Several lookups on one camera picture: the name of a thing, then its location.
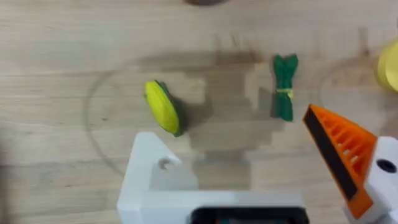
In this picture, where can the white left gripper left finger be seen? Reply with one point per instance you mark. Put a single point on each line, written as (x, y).
(146, 174)

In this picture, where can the orange white left gripper right finger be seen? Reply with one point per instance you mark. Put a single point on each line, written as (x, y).
(351, 152)

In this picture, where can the green toy vegetable bundle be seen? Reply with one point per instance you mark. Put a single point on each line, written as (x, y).
(284, 88)

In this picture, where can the yellow toy corn cob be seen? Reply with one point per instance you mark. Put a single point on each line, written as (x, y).
(163, 107)

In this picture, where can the yellow round tub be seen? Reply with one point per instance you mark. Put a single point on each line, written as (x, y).
(388, 67)

